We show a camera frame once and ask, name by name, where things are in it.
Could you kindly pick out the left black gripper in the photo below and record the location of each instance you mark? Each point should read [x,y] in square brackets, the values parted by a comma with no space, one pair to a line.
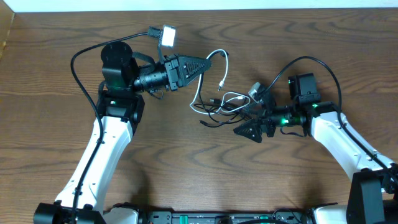
[176,68]

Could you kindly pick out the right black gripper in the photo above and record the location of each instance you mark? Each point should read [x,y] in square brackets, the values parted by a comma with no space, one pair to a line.
[255,124]

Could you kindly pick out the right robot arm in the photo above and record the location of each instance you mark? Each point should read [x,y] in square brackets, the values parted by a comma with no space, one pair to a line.
[373,176]

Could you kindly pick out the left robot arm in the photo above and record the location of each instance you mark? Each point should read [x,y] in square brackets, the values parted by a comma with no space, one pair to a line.
[127,74]

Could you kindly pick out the cardboard panel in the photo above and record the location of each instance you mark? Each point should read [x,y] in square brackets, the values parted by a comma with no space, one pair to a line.
[6,20]

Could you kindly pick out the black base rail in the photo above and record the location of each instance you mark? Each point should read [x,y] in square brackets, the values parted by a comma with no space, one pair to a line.
[224,217]

